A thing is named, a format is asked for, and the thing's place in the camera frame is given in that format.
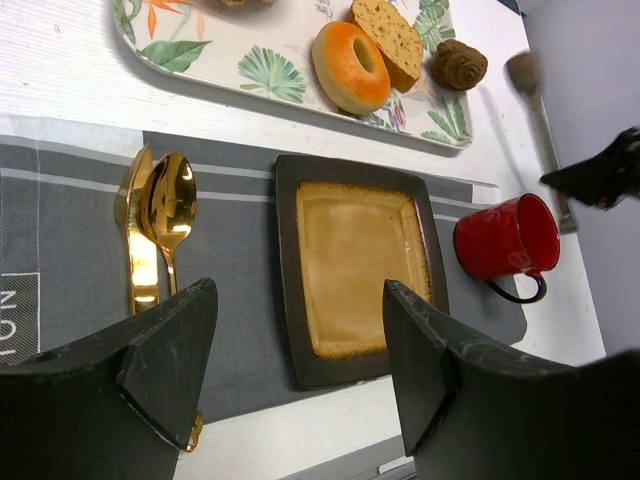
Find floral white serving tray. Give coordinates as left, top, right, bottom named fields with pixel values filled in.
left=110, top=0, right=474, bottom=150

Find brown bread slice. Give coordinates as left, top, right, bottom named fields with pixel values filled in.
left=349, top=0, right=424, bottom=93

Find stainless steel serving tongs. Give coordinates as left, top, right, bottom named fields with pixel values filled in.
left=505, top=50, right=579, bottom=234

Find grey striped placemat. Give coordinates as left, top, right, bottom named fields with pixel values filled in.
left=0, top=114, right=529, bottom=425

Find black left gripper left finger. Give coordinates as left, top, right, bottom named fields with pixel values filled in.
left=1, top=278, right=218, bottom=479

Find red enamel mug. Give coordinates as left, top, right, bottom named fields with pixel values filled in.
left=453, top=193, right=560, bottom=305

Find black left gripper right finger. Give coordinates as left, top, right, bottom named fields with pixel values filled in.
left=383, top=280, right=639, bottom=479

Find gold knife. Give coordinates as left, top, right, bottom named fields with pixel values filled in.
left=113, top=143, right=205, bottom=454

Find gold spoon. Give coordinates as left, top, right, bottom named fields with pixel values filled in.
left=139, top=152, right=197, bottom=295

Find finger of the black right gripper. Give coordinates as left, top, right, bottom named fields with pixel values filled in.
left=540, top=127, right=639, bottom=210

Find orange round sponge cake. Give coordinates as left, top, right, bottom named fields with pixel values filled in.
left=201, top=0, right=276, bottom=7

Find brown square ceramic plate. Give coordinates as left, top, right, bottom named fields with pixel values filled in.
left=275, top=154, right=450, bottom=390

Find orange glazed bagel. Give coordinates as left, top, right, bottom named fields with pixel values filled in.
left=311, top=21, right=391, bottom=116

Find dark brown chocolate pastry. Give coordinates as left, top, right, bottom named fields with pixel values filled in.
left=429, top=39, right=488, bottom=92

